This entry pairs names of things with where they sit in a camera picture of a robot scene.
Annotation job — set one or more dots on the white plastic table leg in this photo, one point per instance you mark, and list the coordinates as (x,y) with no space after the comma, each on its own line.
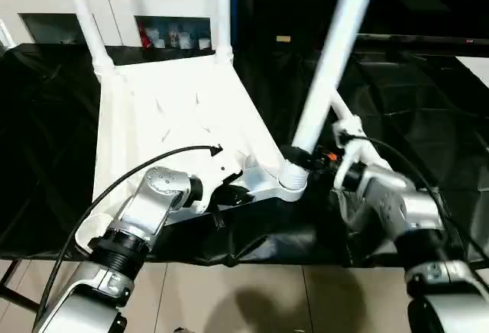
(223,12)
(86,23)
(342,105)
(336,42)

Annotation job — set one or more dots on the black plastic mat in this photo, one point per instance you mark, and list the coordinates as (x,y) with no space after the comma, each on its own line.
(420,119)

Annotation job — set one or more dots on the small beige block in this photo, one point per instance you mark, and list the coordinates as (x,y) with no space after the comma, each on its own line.
(283,38)

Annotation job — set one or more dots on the white cabinet with glass doors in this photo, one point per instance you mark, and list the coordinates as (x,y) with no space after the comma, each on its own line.
(114,0)

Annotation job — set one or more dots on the grey curtain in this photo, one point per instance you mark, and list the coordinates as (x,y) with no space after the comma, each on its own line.
(5,35)

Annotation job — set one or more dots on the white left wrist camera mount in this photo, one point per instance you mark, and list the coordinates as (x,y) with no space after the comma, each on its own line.
(221,161)

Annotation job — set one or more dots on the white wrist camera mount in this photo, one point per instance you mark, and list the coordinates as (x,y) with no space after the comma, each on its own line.
(353,138)
(221,161)

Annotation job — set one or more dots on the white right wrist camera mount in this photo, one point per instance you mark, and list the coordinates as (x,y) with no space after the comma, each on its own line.
(353,138)

